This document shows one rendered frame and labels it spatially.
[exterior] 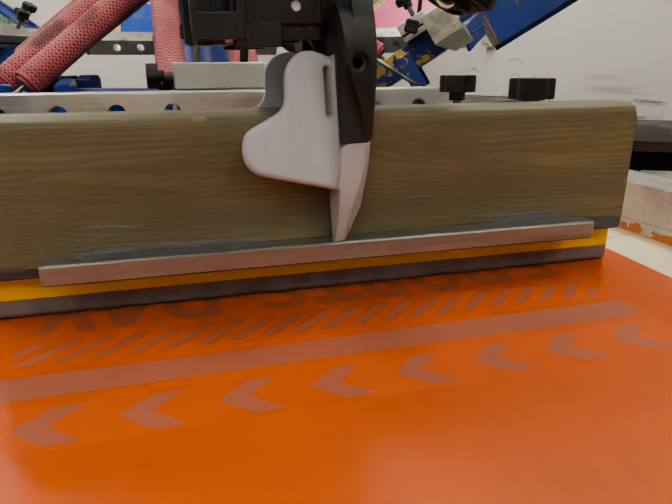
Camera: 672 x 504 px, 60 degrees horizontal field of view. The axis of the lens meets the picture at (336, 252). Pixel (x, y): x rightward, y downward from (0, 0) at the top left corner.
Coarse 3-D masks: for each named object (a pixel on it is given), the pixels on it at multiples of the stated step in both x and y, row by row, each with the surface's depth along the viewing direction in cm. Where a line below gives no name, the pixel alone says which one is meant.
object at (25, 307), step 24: (408, 264) 34; (432, 264) 34; (456, 264) 35; (480, 264) 35; (504, 264) 36; (528, 264) 36; (144, 288) 30; (168, 288) 31; (192, 288) 31; (216, 288) 31; (240, 288) 32; (264, 288) 32; (288, 288) 33; (0, 312) 29; (24, 312) 29; (48, 312) 30
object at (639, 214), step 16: (640, 176) 45; (656, 176) 45; (640, 192) 43; (656, 192) 41; (624, 208) 44; (640, 208) 43; (656, 208) 41; (624, 224) 45; (640, 224) 43; (656, 224) 42; (656, 240) 42
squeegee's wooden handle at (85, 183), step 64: (0, 128) 26; (64, 128) 26; (128, 128) 27; (192, 128) 28; (384, 128) 30; (448, 128) 31; (512, 128) 32; (576, 128) 33; (0, 192) 26; (64, 192) 27; (128, 192) 28; (192, 192) 28; (256, 192) 29; (320, 192) 30; (384, 192) 31; (448, 192) 32; (512, 192) 33; (576, 192) 34; (0, 256) 27; (64, 256) 28
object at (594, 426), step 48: (624, 288) 33; (480, 384) 23; (528, 384) 23; (576, 384) 23; (624, 384) 23; (432, 432) 20; (480, 432) 20; (528, 432) 20; (576, 432) 20; (624, 432) 20; (480, 480) 18; (528, 480) 18; (576, 480) 18; (624, 480) 18
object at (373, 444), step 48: (0, 336) 27; (192, 432) 20; (240, 432) 20; (288, 432) 20; (336, 432) 20; (384, 432) 20; (0, 480) 18; (48, 480) 18; (96, 480) 18; (144, 480) 18; (192, 480) 18; (240, 480) 18; (288, 480) 18; (336, 480) 18; (384, 480) 18; (432, 480) 18
